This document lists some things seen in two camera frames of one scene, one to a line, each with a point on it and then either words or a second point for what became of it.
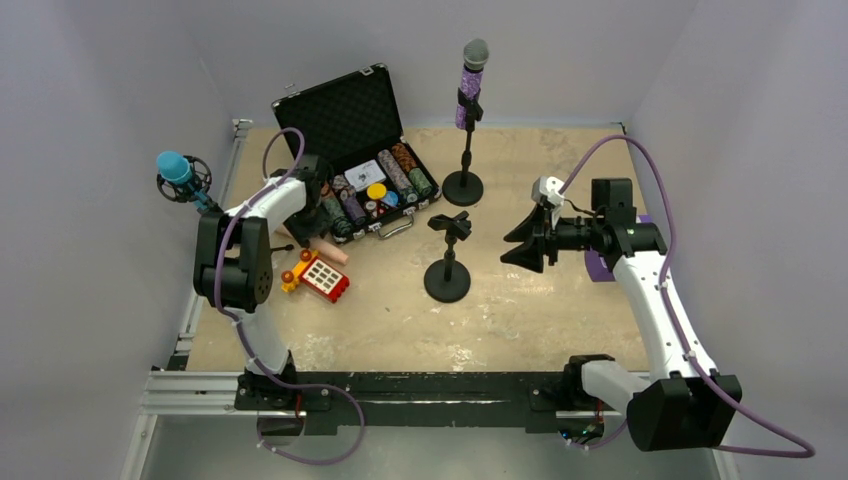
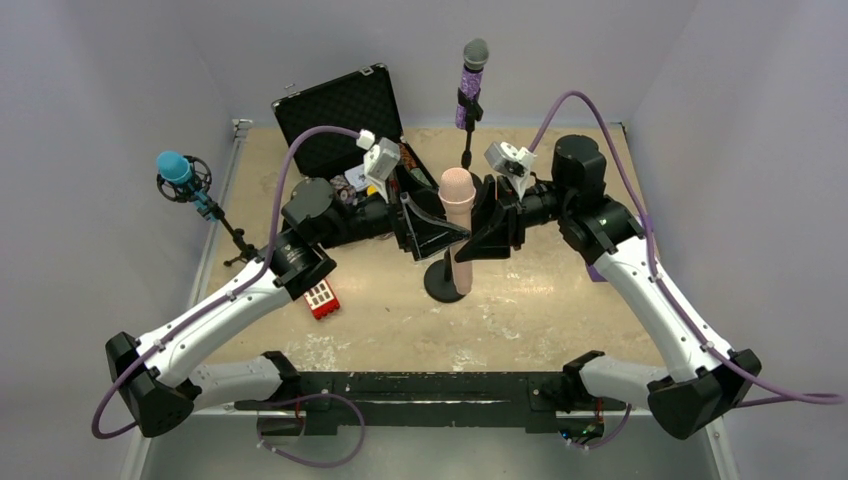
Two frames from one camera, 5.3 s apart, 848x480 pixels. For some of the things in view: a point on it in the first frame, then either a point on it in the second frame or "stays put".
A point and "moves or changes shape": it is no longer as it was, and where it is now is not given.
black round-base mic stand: [465, 188] stays put
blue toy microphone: [176, 168] stays put
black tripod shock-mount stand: [192, 190] stays put
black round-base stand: [449, 280] stays put
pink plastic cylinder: [329, 250] moves or changes shape
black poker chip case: [349, 129] stays put
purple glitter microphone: [475, 58] stays put
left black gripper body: [308, 216] to [403, 221]
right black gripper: [546, 234] to [510, 216]
